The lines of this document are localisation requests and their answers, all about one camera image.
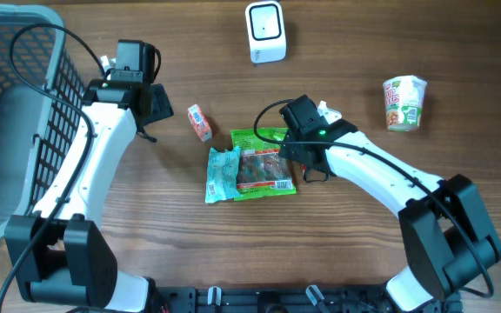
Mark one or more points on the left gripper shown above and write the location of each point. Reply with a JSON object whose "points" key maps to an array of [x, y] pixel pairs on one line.
{"points": [[159, 107]]}

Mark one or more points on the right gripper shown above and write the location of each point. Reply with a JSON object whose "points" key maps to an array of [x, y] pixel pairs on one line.
{"points": [[298, 156]]}

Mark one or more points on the small red white box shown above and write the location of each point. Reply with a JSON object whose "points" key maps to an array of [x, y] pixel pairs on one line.
{"points": [[199, 123]]}

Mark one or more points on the instant noodle cup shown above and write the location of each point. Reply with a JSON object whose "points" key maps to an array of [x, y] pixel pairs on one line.
{"points": [[403, 102]]}

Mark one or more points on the green gummy candy bag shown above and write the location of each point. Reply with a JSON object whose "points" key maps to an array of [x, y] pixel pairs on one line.
{"points": [[262, 172]]}

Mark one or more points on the light teal snack packet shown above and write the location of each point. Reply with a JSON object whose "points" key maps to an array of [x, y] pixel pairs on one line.
{"points": [[222, 173]]}

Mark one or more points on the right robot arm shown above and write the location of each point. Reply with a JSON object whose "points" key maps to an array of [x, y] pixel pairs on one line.
{"points": [[449, 238]]}

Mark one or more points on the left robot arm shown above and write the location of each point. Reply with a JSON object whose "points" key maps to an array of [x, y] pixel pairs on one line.
{"points": [[58, 252]]}

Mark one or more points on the white barcode scanner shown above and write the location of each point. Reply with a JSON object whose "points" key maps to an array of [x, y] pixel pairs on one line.
{"points": [[266, 33]]}

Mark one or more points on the grey plastic shopping basket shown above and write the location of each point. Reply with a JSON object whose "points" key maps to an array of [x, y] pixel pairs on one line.
{"points": [[35, 132]]}

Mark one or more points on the black mounting rail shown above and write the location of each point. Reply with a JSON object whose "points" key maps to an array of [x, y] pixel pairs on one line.
{"points": [[346, 299]]}

